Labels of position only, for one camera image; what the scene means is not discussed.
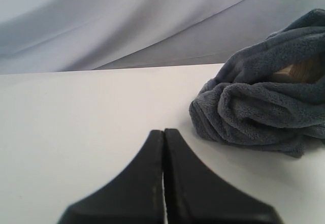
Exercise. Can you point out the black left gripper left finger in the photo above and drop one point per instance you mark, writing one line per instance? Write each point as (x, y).
(133, 196)

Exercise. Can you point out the light wooden cube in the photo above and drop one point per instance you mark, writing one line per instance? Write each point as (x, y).
(308, 71)

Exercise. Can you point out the grey backdrop cloth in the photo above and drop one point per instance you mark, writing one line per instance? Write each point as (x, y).
(78, 35)

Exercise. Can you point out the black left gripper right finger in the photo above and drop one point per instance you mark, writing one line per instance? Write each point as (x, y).
(195, 194)

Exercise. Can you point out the grey fleece towel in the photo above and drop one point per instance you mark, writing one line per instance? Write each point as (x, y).
(241, 107)

